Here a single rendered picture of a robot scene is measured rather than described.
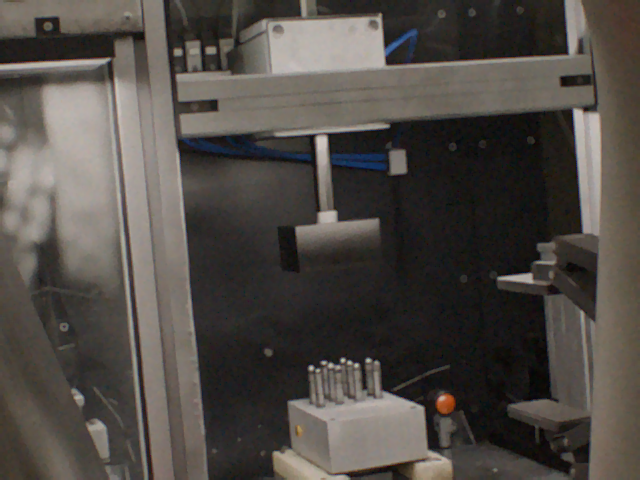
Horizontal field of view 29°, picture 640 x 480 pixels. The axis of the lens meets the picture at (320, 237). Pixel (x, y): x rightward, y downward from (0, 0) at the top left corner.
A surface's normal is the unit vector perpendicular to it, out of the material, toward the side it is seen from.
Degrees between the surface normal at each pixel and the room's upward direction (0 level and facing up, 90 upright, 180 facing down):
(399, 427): 90
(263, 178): 90
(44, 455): 85
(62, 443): 82
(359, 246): 90
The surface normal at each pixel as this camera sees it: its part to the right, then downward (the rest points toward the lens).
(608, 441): -0.93, 0.26
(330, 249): 0.31, 0.02
